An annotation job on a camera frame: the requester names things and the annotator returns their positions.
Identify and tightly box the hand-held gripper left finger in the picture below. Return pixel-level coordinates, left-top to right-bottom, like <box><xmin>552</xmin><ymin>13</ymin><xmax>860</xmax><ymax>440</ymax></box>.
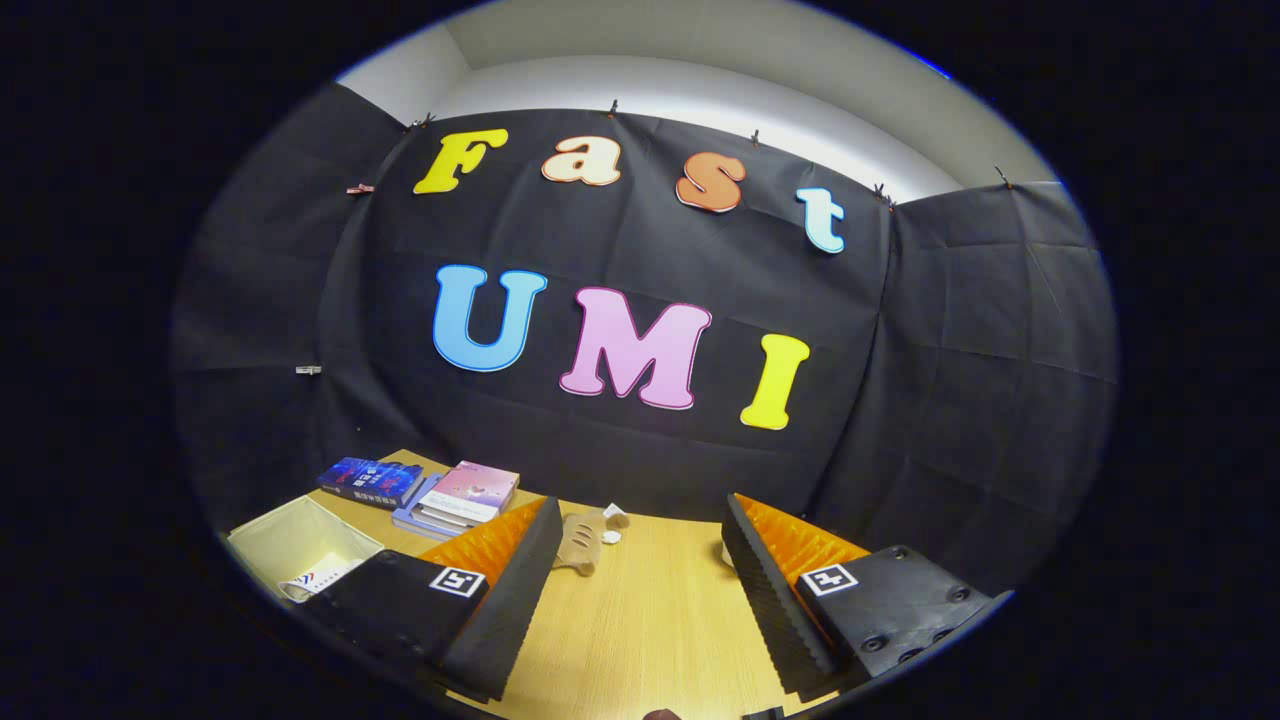
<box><xmin>298</xmin><ymin>496</ymin><xmax>566</xmax><ymax>704</ymax></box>

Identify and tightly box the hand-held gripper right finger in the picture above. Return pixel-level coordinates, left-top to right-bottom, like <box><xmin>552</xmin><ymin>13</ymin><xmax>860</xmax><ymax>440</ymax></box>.
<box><xmin>721</xmin><ymin>492</ymin><xmax>1014</xmax><ymax>704</ymax></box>

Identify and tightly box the white canvas shoe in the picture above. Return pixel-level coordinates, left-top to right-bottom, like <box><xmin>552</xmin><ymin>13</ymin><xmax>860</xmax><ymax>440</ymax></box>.
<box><xmin>280</xmin><ymin>560</ymin><xmax>351</xmax><ymax>602</ymax></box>

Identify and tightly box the cream fabric storage box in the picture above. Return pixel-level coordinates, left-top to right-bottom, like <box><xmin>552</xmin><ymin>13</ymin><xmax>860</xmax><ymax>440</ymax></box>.
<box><xmin>228</xmin><ymin>495</ymin><xmax>386</xmax><ymax>604</ymax></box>

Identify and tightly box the brown plush toy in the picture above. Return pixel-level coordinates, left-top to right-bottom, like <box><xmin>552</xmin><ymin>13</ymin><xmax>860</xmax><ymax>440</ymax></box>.
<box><xmin>552</xmin><ymin>503</ymin><xmax>631</xmax><ymax>579</ymax></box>

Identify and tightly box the grey book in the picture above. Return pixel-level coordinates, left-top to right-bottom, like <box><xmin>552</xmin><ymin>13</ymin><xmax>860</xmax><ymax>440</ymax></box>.
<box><xmin>415</xmin><ymin>503</ymin><xmax>504</xmax><ymax>531</ymax></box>

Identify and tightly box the pink cover book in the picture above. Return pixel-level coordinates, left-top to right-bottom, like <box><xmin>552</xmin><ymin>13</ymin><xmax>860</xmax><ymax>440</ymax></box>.
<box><xmin>432</xmin><ymin>460</ymin><xmax>521</xmax><ymax>523</ymax></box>

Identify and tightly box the lavender book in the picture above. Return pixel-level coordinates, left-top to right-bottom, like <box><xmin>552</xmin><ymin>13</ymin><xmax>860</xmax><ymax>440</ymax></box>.
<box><xmin>392</xmin><ymin>475</ymin><xmax>461</xmax><ymax>541</ymax></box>

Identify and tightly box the dark blue book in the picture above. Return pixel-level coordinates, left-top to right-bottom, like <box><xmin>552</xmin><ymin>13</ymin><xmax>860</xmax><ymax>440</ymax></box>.
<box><xmin>318</xmin><ymin>457</ymin><xmax>425</xmax><ymax>509</ymax></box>

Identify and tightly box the black backdrop cloth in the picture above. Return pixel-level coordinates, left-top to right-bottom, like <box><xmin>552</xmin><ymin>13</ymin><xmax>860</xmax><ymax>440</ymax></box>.
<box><xmin>170</xmin><ymin>82</ymin><xmax>1119</xmax><ymax>596</ymax></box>

